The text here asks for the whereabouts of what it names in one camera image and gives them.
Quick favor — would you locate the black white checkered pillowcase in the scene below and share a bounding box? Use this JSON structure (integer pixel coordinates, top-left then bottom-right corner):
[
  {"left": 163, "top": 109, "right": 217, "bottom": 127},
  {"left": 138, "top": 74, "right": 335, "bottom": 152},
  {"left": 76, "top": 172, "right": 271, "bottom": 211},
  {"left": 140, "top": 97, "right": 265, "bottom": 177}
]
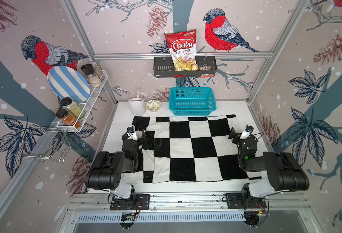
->
[{"left": 122, "top": 115, "right": 262, "bottom": 184}]

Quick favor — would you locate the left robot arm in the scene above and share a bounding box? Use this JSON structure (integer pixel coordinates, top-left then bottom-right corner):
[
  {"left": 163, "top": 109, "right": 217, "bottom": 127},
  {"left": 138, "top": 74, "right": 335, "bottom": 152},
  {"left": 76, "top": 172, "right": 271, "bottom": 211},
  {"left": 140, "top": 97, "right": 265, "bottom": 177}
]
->
[{"left": 85, "top": 126, "right": 141, "bottom": 202}]

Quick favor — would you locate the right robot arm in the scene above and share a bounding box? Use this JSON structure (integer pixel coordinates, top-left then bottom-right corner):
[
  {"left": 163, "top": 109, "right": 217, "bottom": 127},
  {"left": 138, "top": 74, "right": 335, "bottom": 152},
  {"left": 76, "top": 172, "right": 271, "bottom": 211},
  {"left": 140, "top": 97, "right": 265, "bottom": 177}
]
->
[{"left": 228, "top": 125, "right": 310, "bottom": 201}]

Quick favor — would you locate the white mug with straw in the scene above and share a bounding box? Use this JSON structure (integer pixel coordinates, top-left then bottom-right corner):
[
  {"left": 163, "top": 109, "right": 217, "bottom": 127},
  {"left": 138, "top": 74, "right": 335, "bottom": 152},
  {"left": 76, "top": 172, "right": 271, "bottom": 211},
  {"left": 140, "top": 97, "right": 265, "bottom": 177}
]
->
[{"left": 128, "top": 98, "right": 146, "bottom": 117}]

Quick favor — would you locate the small floral ceramic bowl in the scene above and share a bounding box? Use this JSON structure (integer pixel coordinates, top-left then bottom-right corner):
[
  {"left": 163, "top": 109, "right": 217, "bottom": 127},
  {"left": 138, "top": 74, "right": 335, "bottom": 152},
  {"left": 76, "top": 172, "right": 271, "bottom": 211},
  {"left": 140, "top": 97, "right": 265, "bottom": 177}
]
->
[{"left": 146, "top": 100, "right": 161, "bottom": 112}]

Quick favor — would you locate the green spice jar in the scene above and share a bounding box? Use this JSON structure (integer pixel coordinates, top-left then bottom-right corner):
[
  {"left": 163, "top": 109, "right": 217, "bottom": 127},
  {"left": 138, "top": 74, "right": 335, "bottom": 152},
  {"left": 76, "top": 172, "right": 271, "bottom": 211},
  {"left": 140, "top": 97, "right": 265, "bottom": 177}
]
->
[{"left": 60, "top": 97, "right": 85, "bottom": 119}]

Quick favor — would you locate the teal plastic basket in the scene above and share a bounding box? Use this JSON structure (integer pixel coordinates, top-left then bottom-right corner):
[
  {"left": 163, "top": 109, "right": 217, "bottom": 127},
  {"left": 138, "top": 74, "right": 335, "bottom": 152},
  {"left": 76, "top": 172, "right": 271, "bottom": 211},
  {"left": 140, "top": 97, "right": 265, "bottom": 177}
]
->
[{"left": 169, "top": 87, "right": 217, "bottom": 116}]

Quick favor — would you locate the orange spice jar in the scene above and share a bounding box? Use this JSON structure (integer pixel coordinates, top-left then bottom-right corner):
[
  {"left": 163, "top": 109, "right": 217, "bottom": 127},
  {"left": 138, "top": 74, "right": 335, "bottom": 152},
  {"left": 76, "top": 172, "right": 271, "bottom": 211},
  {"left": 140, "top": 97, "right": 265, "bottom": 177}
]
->
[{"left": 55, "top": 108, "right": 82, "bottom": 130}]

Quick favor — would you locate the glass salt shaker black lid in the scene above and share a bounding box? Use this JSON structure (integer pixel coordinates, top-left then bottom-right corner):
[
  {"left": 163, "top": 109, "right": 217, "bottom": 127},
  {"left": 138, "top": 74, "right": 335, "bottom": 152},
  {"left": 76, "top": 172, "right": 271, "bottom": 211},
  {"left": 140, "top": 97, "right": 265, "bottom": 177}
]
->
[{"left": 81, "top": 64, "right": 102, "bottom": 87}]

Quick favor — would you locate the blue white striped plate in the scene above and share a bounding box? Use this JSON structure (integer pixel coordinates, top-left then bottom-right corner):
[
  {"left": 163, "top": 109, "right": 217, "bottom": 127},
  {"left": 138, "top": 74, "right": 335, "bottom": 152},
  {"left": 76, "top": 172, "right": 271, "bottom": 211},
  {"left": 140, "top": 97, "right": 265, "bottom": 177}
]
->
[{"left": 47, "top": 66, "right": 90, "bottom": 103}]

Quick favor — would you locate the red Chuba chips bag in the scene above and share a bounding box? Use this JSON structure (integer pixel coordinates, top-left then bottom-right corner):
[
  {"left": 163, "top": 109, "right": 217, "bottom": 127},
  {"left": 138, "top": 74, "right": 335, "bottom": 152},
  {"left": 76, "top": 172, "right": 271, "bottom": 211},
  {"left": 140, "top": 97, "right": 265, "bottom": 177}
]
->
[{"left": 165, "top": 29, "right": 198, "bottom": 71}]

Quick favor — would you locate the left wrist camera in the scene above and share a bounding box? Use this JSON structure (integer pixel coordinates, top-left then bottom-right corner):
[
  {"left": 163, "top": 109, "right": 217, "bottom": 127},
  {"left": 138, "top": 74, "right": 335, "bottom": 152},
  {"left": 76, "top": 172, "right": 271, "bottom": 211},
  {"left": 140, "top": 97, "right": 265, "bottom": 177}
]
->
[{"left": 127, "top": 125, "right": 138, "bottom": 141}]

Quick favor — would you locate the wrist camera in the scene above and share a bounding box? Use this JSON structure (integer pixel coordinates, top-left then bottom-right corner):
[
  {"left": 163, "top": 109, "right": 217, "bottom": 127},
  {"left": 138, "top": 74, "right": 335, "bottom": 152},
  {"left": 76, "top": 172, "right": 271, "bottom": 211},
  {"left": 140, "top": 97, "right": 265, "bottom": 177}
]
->
[
  {"left": 240, "top": 125, "right": 254, "bottom": 140},
  {"left": 127, "top": 125, "right": 138, "bottom": 141}
]

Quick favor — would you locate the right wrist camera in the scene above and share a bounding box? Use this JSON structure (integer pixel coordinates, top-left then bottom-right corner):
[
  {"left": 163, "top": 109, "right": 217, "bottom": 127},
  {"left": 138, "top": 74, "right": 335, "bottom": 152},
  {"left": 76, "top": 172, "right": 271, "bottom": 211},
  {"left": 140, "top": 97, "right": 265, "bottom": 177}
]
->
[{"left": 240, "top": 125, "right": 254, "bottom": 140}]

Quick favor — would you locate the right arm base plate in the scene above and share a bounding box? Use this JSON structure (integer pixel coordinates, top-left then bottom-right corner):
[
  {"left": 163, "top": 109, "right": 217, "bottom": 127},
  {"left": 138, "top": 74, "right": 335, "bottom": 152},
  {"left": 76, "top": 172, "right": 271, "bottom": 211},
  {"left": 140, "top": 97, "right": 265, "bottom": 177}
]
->
[{"left": 222, "top": 193, "right": 267, "bottom": 210}]

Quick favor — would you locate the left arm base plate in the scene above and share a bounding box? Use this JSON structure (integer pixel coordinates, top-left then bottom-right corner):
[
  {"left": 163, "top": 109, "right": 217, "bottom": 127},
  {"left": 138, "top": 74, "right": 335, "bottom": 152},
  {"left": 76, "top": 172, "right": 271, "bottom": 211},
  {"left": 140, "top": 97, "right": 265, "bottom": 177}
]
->
[{"left": 109, "top": 194, "right": 150, "bottom": 211}]

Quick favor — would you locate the white wire wall rack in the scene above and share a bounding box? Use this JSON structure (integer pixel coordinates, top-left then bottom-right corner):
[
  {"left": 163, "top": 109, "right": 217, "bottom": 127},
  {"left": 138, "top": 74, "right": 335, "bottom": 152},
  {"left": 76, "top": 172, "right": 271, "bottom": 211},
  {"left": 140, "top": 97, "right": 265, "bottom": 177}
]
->
[{"left": 56, "top": 71, "right": 108, "bottom": 133}]

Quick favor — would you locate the black wall-mounted wire shelf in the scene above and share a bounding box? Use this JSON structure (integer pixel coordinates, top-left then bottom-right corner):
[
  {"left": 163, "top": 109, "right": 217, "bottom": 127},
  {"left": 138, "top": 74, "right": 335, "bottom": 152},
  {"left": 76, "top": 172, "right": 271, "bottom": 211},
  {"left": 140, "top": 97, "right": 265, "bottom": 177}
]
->
[{"left": 153, "top": 56, "right": 217, "bottom": 78}]

